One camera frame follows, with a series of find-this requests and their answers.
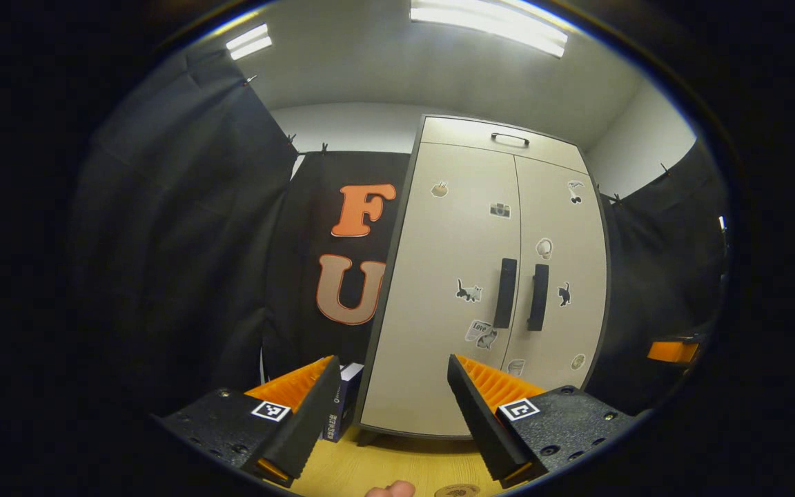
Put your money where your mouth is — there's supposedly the large ceiling light panel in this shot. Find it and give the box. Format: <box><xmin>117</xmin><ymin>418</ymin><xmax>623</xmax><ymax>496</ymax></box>
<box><xmin>410</xmin><ymin>0</ymin><xmax>569</xmax><ymax>58</ymax></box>

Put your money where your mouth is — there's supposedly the white cabinet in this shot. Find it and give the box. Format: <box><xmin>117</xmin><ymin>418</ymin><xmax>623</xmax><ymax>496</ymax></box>
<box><xmin>355</xmin><ymin>114</ymin><xmax>611</xmax><ymax>446</ymax></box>

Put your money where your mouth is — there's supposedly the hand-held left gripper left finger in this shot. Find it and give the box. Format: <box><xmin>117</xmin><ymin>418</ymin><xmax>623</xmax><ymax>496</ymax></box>
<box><xmin>153</xmin><ymin>355</ymin><xmax>342</xmax><ymax>488</ymax></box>

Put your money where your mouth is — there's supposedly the white cabinet door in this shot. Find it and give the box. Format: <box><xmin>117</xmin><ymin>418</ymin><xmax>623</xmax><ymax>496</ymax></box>
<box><xmin>501</xmin><ymin>155</ymin><xmax>609</xmax><ymax>391</ymax></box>
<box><xmin>360</xmin><ymin>142</ymin><xmax>522</xmax><ymax>437</ymax></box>

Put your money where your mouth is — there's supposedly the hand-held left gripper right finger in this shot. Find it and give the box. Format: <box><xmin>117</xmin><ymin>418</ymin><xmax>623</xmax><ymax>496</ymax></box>
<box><xmin>447</xmin><ymin>353</ymin><xmax>650</xmax><ymax>488</ymax></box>

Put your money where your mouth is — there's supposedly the white cabinet drawer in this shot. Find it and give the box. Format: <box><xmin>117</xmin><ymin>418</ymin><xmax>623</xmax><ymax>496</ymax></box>
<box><xmin>420</xmin><ymin>116</ymin><xmax>588</xmax><ymax>173</ymax></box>

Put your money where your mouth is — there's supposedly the blue cardboard box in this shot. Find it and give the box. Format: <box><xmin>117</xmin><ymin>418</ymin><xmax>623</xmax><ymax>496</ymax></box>
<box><xmin>322</xmin><ymin>362</ymin><xmax>365</xmax><ymax>442</ymax></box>

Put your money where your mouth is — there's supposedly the black door handle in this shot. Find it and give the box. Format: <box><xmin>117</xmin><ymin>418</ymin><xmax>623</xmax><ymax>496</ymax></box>
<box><xmin>493</xmin><ymin>258</ymin><xmax>518</xmax><ymax>329</ymax></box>
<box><xmin>527</xmin><ymin>264</ymin><xmax>550</xmax><ymax>332</ymax></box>

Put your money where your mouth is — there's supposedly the black backdrop cloth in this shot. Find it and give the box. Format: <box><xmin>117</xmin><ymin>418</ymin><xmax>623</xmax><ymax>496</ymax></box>
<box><xmin>73</xmin><ymin>48</ymin><xmax>729</xmax><ymax>418</ymax></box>

